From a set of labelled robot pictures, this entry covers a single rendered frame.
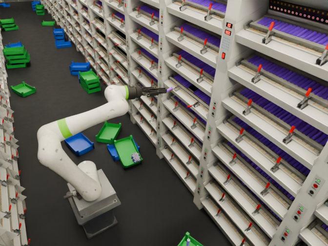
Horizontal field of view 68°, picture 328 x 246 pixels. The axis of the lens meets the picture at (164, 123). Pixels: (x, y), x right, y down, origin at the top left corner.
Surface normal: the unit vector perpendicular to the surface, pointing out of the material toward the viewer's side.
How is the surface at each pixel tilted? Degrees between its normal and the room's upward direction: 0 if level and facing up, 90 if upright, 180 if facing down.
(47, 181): 0
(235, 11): 90
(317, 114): 22
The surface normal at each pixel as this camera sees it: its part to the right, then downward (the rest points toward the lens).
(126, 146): 0.24, -0.51
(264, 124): -0.29, -0.65
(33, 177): 0.04, -0.80
